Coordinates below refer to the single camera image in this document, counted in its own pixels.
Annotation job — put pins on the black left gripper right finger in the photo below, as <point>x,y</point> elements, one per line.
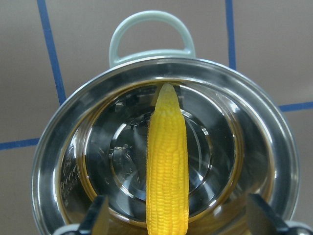
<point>262,220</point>

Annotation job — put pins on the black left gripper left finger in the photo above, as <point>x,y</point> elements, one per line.
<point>96,221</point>

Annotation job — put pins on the pale green cooking pot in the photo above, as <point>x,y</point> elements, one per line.
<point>238,140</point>

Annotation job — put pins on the yellow corn cob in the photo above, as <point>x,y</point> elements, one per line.
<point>167,180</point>

